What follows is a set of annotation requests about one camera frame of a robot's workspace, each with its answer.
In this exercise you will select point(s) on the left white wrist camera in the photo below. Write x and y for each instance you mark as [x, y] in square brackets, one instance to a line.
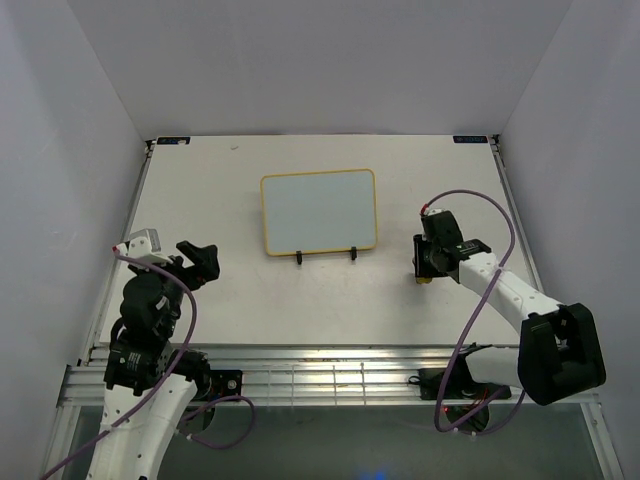
[143, 245]

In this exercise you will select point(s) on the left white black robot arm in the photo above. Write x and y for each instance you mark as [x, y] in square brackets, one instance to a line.
[148, 382]

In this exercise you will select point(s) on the blue label sticker right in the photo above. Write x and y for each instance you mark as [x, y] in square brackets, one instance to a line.
[470, 139]

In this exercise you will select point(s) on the blue label sticker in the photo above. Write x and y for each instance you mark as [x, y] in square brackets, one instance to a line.
[173, 140]
[470, 139]

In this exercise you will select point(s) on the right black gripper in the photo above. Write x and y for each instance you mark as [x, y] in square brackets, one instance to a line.
[422, 270]

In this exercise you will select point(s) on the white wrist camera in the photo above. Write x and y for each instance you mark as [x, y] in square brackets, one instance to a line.
[431, 209]
[143, 245]

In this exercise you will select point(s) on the yellow framed whiteboard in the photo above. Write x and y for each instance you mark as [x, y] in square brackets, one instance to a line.
[319, 212]

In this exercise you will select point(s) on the metal wire whiteboard stand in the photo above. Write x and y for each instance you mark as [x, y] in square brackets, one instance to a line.
[326, 255]

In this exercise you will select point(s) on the aluminium extrusion frame rail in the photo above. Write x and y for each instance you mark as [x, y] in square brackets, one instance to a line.
[328, 376]

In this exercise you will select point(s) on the blue label sticker left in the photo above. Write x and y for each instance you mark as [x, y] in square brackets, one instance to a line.
[173, 140]

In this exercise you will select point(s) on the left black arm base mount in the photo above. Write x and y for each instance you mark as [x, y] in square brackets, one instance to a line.
[215, 384]

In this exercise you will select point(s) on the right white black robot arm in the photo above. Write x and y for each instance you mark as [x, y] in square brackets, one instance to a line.
[559, 353]

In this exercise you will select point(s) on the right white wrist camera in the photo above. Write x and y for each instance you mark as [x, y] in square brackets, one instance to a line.
[431, 209]

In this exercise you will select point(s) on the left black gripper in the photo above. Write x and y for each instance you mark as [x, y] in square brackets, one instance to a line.
[205, 266]

